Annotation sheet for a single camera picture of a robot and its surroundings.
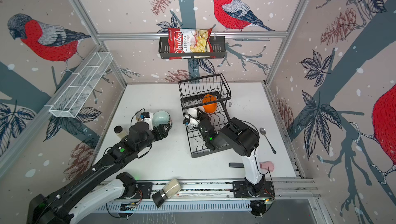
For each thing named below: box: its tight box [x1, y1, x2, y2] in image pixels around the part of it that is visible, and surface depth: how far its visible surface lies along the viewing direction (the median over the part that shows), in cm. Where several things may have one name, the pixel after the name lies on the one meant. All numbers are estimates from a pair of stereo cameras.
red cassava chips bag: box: [167, 27, 216, 60], surface depth 89 cm
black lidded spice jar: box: [113, 124, 128, 140], surface depth 87 cm
